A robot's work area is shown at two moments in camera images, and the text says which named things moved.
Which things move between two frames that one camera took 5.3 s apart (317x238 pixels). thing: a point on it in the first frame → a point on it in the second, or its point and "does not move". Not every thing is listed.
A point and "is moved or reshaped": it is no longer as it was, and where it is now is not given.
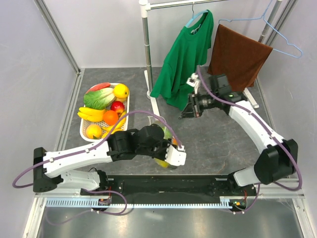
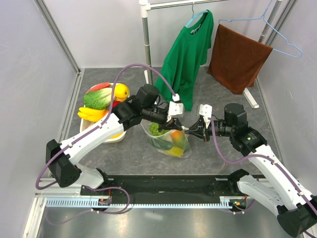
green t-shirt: (189, 51) does not move
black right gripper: (192, 109) → (199, 129)
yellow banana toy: (91, 114) does not move
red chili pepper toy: (98, 87) does not move
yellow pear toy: (163, 163) → (175, 151)
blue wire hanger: (263, 17) does not move
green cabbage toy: (100, 98) does not move
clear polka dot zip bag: (168, 134) is moved or reshaped
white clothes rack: (145, 5) does not move
